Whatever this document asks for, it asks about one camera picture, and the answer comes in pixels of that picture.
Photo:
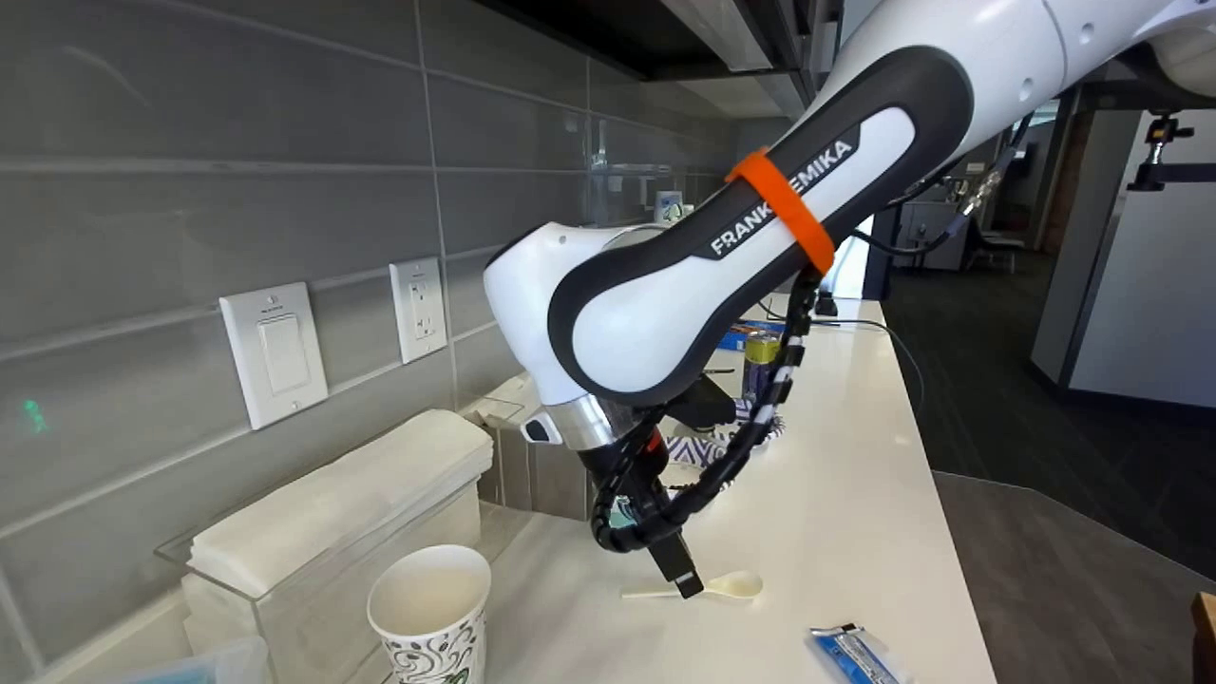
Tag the white plastic spoon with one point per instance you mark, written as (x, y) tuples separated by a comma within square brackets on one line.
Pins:
[(726, 586)]

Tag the black camera on stand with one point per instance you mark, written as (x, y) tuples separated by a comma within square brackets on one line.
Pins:
[(1162, 154)]

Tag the black power plug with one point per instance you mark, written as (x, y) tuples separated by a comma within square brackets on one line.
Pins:
[(828, 305)]

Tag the white wall power outlet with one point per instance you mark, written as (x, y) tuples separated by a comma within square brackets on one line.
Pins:
[(416, 309)]

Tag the dark office chair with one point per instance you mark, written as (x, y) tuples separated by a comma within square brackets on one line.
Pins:
[(992, 241)]

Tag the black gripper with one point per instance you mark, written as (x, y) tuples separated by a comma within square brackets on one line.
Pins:
[(646, 486)]

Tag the blue and white snack packet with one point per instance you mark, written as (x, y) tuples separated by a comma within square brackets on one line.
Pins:
[(854, 654)]

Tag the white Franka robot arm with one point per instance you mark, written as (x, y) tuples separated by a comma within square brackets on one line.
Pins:
[(760, 213)]

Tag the white light switch plate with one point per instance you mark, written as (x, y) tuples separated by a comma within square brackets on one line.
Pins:
[(273, 353)]

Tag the blue flat box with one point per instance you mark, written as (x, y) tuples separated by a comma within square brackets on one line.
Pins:
[(734, 337)]

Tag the light wooden board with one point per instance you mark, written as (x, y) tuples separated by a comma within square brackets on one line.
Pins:
[(1208, 640)]

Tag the napkin dispenser with white napkins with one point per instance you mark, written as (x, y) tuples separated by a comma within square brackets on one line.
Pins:
[(344, 517), (513, 477)]

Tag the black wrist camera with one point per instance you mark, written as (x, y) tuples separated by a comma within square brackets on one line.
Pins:
[(710, 403)]

